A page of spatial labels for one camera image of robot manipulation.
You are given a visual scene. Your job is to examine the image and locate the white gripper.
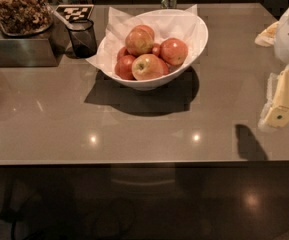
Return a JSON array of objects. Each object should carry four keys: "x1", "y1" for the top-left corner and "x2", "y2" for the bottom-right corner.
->
[{"x1": 255, "y1": 8, "x2": 289, "y2": 132}]

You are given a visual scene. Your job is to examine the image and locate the white bowl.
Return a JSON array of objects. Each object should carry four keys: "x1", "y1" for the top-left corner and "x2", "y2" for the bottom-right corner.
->
[{"x1": 96, "y1": 9, "x2": 209, "y2": 92}]

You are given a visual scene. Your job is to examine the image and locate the hidden right lower apple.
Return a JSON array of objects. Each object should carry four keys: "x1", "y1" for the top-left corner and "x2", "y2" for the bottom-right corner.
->
[{"x1": 159, "y1": 58, "x2": 169, "y2": 75}]

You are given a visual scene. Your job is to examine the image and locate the small middle red apple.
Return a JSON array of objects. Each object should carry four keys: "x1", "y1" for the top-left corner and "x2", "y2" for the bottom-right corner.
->
[{"x1": 151, "y1": 43, "x2": 160, "y2": 57}]

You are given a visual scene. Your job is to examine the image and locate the front yellow-red apple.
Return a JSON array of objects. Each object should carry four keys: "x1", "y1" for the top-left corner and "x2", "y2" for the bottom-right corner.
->
[{"x1": 132, "y1": 54, "x2": 164, "y2": 81}]

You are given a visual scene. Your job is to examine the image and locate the top red-yellow apple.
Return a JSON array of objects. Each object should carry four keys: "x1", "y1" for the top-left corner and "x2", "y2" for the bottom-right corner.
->
[{"x1": 125, "y1": 29, "x2": 154, "y2": 56}]

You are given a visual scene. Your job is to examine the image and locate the white paper liner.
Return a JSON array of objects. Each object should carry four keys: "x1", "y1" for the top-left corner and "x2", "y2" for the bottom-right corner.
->
[{"x1": 88, "y1": 5, "x2": 208, "y2": 77}]

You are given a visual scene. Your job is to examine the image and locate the black mesh cup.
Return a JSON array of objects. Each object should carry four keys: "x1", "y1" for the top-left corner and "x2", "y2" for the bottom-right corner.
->
[{"x1": 67, "y1": 19, "x2": 97, "y2": 58}]

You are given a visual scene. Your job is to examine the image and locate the black white marker tag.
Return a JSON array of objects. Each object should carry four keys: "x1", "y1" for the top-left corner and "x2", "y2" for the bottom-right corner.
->
[{"x1": 56, "y1": 4, "x2": 94, "y2": 22}]

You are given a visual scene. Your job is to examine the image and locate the stainless steel box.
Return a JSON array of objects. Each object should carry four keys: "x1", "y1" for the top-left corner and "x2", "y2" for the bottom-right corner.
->
[{"x1": 0, "y1": 19, "x2": 69, "y2": 67}]

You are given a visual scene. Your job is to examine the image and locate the glass jar of nuts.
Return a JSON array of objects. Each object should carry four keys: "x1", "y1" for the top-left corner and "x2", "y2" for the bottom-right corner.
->
[{"x1": 0, "y1": 0, "x2": 53, "y2": 37}]

